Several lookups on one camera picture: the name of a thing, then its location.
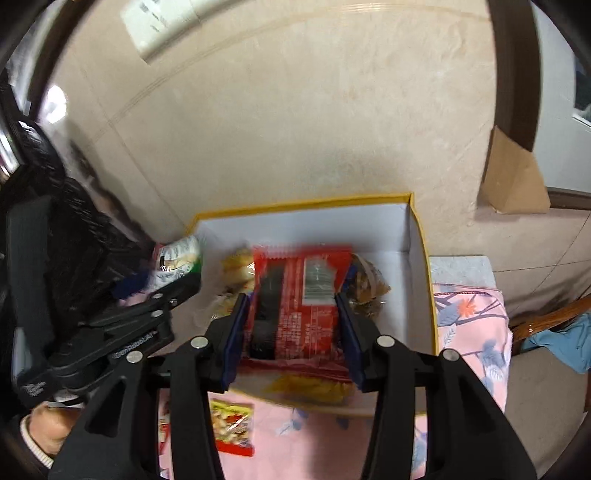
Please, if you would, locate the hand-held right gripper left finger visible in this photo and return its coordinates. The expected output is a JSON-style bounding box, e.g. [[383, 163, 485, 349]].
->
[[48, 293, 250, 480]]

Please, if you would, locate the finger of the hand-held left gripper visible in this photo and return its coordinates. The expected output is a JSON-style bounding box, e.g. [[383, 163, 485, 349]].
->
[[113, 272, 151, 298], [85, 276, 202, 333]]

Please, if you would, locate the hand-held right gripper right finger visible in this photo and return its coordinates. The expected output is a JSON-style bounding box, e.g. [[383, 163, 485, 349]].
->
[[333, 292, 539, 480]]

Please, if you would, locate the green white snack packet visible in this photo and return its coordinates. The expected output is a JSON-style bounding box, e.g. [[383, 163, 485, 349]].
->
[[152, 235, 204, 291]]

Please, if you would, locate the yellow cardboard box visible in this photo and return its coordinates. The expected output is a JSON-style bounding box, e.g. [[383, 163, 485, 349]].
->
[[185, 191, 437, 418]]

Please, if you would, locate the person's left forearm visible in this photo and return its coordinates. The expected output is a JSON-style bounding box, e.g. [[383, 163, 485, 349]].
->
[[0, 413, 55, 480]]

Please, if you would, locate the person's left hand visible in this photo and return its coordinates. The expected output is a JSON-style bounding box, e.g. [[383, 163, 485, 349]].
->
[[27, 402, 86, 457]]

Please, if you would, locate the brown snack packet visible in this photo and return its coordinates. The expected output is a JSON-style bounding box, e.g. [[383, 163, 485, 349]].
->
[[346, 253, 392, 320]]

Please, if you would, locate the dark carved wooden furniture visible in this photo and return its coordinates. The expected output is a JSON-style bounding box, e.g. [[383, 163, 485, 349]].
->
[[0, 69, 155, 305]]

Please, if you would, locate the white puffed snack packet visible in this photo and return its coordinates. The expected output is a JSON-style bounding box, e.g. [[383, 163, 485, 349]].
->
[[210, 247, 256, 324]]

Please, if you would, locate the red yellow snack packet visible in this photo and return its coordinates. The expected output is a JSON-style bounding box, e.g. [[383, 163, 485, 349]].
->
[[210, 399, 256, 457]]

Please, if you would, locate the pink floral cloth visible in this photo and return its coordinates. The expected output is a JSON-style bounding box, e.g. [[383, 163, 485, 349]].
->
[[157, 284, 513, 480]]

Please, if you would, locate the wooden chair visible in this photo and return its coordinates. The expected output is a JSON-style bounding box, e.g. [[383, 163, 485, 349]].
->
[[508, 300, 591, 344]]

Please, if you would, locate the blue cloth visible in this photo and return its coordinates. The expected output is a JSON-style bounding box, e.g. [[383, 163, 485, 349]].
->
[[526, 314, 591, 374]]

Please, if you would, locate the brown cardboard piece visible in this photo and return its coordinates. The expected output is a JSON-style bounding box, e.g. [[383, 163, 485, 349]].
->
[[478, 124, 551, 214]]

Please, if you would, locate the white wall socket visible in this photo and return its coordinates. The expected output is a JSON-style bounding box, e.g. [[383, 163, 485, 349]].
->
[[120, 0, 222, 63]]

